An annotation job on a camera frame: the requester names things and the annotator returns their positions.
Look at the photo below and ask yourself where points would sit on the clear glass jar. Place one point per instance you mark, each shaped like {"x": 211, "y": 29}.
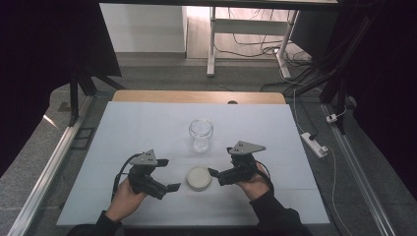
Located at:
{"x": 201, "y": 136}

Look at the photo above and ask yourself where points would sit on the pale blue table mat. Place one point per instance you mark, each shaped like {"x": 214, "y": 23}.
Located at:
{"x": 183, "y": 111}

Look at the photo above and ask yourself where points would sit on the person's right hand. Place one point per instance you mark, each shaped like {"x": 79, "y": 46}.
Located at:
{"x": 255, "y": 188}

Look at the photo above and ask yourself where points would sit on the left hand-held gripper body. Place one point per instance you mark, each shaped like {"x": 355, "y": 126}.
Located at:
{"x": 144, "y": 180}

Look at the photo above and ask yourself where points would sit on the white power strip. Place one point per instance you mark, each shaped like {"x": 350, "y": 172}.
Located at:
{"x": 314, "y": 144}

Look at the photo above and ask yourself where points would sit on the white jar lid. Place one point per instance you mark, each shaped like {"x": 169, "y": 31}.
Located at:
{"x": 199, "y": 178}

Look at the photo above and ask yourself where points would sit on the wooden table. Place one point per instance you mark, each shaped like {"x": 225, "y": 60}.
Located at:
{"x": 196, "y": 97}

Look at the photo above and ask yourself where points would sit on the person's left hand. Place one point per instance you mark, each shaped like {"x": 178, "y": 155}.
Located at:
{"x": 124, "y": 201}

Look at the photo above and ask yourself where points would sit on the white desk frame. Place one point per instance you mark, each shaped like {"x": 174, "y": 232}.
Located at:
{"x": 249, "y": 27}

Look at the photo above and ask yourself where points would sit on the black rectangular floor frame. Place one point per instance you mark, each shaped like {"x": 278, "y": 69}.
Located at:
{"x": 82, "y": 138}

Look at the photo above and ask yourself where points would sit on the aluminium floor rail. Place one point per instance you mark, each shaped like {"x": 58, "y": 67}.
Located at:
{"x": 49, "y": 173}
{"x": 359, "y": 173}

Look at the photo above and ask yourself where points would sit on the black metal stand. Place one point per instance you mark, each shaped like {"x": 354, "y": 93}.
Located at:
{"x": 337, "y": 91}
{"x": 74, "y": 95}

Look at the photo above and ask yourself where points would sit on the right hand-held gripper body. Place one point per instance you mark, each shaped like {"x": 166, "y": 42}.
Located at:
{"x": 241, "y": 170}

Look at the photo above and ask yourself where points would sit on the small white adapter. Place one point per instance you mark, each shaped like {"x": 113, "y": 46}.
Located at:
{"x": 331, "y": 118}

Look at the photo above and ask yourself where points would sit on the white cabinet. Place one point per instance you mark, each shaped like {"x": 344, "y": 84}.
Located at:
{"x": 142, "y": 28}

